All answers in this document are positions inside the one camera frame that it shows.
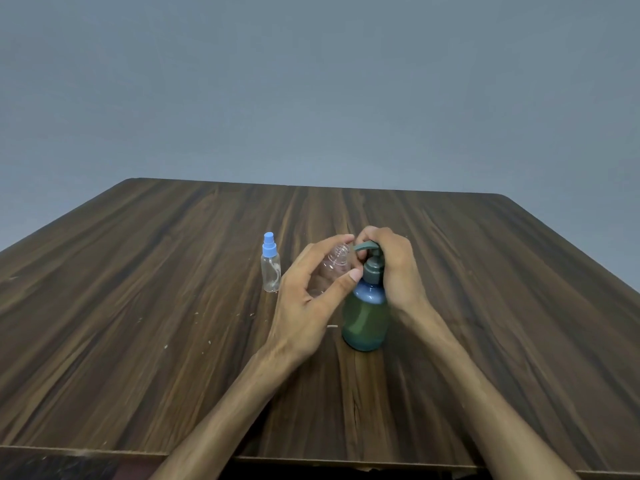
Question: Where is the person's right forearm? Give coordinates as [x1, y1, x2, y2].
[399, 304, 581, 480]

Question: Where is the clear small bottle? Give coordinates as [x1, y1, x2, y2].
[307, 243, 357, 298]

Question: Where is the person's left forearm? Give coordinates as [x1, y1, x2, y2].
[149, 344, 296, 480]

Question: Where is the person's right hand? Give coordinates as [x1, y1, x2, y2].
[353, 225, 436, 331]

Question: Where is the person's left hand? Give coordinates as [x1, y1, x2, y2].
[263, 233, 365, 365]

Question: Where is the blue green pump bottle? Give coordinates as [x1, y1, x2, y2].
[341, 240, 391, 353]

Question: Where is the blue-capped small spray bottle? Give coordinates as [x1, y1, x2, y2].
[260, 231, 282, 294]

